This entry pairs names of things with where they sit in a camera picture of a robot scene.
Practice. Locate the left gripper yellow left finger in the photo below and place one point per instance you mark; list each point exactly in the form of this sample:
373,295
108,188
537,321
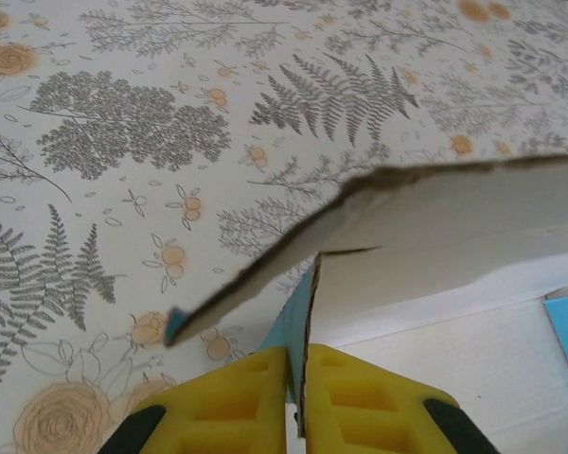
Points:
227,406

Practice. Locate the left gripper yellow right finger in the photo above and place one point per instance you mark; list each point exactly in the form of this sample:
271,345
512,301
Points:
360,406

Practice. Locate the blue and white paper box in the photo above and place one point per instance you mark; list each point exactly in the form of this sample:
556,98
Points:
454,213

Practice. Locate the floral patterned table cover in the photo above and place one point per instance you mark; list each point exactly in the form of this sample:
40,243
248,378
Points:
123,142

